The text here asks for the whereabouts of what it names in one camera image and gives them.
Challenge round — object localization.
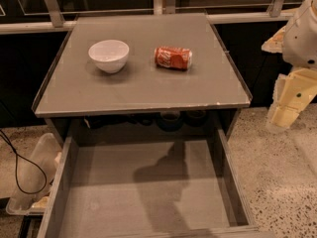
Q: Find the clear plastic bin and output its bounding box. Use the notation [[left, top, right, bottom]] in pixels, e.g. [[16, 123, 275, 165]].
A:
[[6, 133, 61, 215]]

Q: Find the white ceramic bowl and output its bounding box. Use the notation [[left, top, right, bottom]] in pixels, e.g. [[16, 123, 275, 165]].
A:
[[88, 40, 130, 73]]

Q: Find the grey cabinet with top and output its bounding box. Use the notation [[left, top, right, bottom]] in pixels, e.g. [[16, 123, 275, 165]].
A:
[[33, 14, 252, 138]]

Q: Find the open grey top drawer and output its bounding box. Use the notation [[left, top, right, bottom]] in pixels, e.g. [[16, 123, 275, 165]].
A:
[[37, 136, 273, 238]]

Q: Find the red coke can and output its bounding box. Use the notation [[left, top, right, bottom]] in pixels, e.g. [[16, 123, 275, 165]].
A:
[[154, 47, 192, 70]]

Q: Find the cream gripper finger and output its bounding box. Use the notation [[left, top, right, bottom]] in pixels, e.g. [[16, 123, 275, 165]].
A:
[[262, 27, 285, 54], [265, 67, 317, 133]]

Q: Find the metal railing with glass panels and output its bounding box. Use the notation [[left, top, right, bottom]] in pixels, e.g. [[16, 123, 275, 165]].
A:
[[0, 0, 304, 35]]

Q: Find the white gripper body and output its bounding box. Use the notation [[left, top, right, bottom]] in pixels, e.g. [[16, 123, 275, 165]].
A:
[[282, 0, 317, 69]]

